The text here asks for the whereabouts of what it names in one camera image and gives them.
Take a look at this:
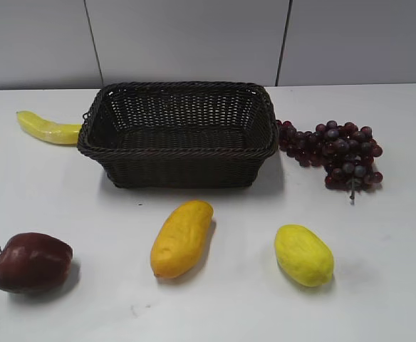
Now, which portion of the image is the purple grape bunch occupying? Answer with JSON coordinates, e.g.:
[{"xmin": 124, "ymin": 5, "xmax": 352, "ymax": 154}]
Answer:
[{"xmin": 276, "ymin": 120, "xmax": 383, "ymax": 203}]

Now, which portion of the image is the black wicker basket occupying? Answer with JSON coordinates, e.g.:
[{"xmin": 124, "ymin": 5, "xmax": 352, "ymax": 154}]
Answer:
[{"xmin": 77, "ymin": 81, "xmax": 279, "ymax": 189}]

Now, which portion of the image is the orange mango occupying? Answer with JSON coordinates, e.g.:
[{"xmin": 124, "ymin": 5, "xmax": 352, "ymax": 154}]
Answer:
[{"xmin": 150, "ymin": 200, "xmax": 214, "ymax": 279}]

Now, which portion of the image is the yellow lemon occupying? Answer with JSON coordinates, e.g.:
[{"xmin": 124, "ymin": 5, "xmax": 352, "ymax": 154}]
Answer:
[{"xmin": 274, "ymin": 224, "xmax": 334, "ymax": 287}]

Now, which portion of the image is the yellow banana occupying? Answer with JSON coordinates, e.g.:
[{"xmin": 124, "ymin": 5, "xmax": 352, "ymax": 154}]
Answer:
[{"xmin": 16, "ymin": 110, "xmax": 82, "ymax": 145}]

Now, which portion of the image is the dark red apple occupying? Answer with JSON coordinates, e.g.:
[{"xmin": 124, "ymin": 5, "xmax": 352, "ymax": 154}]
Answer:
[{"xmin": 0, "ymin": 232, "xmax": 73, "ymax": 294}]

